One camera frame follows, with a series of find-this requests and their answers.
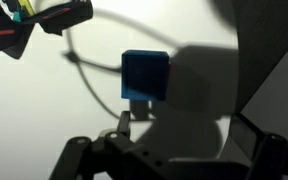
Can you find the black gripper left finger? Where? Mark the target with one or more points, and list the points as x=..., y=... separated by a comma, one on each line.
x=110, y=156

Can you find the triangle patterned soft cube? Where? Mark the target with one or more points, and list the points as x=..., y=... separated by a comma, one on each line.
x=7, y=36

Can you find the blue block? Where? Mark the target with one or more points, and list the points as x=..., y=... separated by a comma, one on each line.
x=145, y=75

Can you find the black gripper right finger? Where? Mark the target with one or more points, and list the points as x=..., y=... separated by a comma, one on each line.
x=274, y=156

